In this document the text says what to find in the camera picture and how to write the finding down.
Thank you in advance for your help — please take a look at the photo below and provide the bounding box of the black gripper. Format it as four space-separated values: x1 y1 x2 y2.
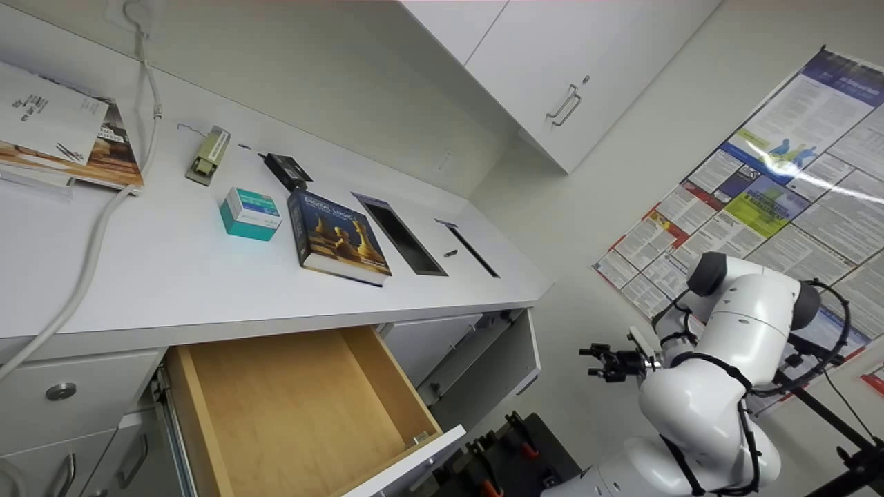
577 343 650 383

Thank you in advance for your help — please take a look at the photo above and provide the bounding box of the white upper door with lock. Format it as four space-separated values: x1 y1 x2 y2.
532 0 728 177

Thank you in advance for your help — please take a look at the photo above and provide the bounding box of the open wooden drawer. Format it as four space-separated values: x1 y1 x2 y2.
164 323 469 497

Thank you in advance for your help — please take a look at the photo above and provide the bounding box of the white upper cabinet door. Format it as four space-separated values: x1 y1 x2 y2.
402 0 514 65
467 0 639 138

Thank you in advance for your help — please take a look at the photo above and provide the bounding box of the white lower cabinet front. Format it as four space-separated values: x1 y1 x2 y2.
87 402 192 497
0 430 113 497

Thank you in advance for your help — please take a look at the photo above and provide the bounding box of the dark hardcover book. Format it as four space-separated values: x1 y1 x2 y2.
286 187 395 287

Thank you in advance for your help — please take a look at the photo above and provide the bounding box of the small black device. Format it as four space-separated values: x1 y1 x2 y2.
261 148 316 192

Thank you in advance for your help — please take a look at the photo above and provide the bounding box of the teal and white box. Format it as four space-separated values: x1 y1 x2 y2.
218 185 286 243

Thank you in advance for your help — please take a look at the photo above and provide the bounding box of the beige stapler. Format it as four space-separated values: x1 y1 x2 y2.
186 124 233 187

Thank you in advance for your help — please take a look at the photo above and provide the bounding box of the white drawer front with lock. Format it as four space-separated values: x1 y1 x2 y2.
0 345 170 454

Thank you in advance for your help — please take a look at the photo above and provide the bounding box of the white booklet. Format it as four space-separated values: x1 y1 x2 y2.
0 58 112 169

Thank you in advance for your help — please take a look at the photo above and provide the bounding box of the red handled tool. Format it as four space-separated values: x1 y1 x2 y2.
509 417 545 467

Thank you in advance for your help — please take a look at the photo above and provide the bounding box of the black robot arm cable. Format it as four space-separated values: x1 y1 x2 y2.
646 275 856 493

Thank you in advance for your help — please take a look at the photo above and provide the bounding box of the silver bar door handle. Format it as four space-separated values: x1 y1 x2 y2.
44 450 84 497
545 91 577 129
113 428 156 490
556 82 587 122

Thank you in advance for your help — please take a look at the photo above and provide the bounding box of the red and white wall sign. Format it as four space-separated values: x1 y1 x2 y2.
860 361 884 396

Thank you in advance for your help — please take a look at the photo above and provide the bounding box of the black camera tripod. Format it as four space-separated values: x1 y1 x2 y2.
784 333 884 497

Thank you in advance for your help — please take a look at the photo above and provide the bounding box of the large printed wall poster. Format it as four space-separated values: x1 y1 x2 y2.
592 44 884 409

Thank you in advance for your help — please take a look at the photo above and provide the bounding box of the thick white cable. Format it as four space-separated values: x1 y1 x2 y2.
0 0 170 383

